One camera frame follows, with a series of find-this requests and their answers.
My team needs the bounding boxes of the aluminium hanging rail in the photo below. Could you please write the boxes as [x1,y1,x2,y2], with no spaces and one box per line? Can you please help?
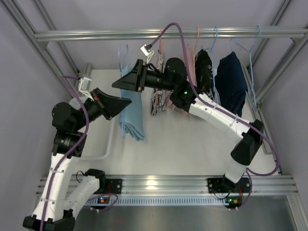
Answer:
[34,26,308,42]

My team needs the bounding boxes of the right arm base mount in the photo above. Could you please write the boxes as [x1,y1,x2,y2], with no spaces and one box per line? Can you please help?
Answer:
[207,177,251,193]

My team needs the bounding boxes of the pink hanger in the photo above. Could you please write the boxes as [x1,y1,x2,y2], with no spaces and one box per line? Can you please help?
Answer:
[193,26,200,86]
[153,39,166,116]

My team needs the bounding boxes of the black patterned trousers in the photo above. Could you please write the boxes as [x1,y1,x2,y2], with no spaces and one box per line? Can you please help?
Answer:
[195,49,214,99]

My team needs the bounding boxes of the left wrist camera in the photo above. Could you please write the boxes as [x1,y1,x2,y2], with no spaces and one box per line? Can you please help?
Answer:
[78,77,92,98]

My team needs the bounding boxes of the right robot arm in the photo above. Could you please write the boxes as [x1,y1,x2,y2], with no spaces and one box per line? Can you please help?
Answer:
[112,58,264,186]

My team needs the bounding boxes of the light blue trousers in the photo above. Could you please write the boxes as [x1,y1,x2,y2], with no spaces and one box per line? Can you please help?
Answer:
[118,65,146,141]

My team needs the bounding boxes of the newspaper print trousers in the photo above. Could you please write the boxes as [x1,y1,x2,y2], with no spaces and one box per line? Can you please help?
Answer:
[150,50,166,116]

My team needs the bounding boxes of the purple cable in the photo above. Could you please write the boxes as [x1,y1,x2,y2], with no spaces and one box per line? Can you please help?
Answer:
[150,23,281,177]
[38,75,90,231]

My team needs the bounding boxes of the slotted cable duct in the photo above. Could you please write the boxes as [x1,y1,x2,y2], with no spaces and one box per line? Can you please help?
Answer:
[84,196,229,206]

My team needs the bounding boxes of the navy blue trousers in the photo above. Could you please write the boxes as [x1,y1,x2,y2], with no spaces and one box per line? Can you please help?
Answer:
[215,52,248,116]

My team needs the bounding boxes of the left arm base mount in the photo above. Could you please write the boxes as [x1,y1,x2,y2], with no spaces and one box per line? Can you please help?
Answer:
[98,179,123,194]

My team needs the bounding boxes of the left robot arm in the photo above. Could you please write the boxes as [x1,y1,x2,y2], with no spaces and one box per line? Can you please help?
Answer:
[23,88,131,231]

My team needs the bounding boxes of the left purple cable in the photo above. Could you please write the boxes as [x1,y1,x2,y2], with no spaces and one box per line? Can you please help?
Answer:
[38,75,90,231]

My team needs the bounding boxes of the pink trousers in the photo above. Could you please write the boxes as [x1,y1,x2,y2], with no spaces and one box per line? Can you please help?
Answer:
[167,44,197,115]

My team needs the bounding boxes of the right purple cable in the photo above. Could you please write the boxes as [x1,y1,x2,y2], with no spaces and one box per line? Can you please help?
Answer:
[150,23,281,177]

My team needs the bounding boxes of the white plastic basket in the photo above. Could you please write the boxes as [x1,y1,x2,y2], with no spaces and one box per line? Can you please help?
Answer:
[81,116,116,161]

